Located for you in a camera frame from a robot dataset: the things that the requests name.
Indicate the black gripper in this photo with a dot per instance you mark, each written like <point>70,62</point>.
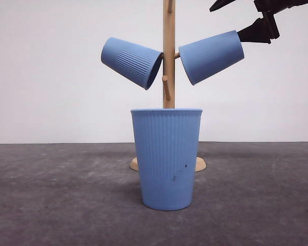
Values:
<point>263,29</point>

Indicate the blue ribbed cup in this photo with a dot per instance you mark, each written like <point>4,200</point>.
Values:
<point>167,145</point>

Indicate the blue ribbed cup image-left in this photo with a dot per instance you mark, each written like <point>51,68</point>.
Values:
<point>136,63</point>

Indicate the wooden mug tree stand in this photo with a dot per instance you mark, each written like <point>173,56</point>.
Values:
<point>169,69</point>

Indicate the blue ribbed cup image-right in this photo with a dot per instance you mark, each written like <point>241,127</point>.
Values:
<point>204,58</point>

